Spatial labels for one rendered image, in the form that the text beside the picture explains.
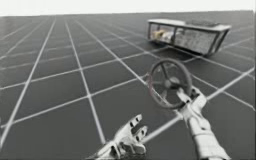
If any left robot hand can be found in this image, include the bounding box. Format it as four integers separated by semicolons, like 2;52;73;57
111;113;149;156

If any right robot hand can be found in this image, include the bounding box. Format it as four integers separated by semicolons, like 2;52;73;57
175;86;208;122

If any dark steering wheel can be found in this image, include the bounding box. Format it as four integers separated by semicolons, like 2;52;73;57
146;57;194;110

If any grey cart with brown box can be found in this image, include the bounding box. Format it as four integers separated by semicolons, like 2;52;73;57
146;18;232;57

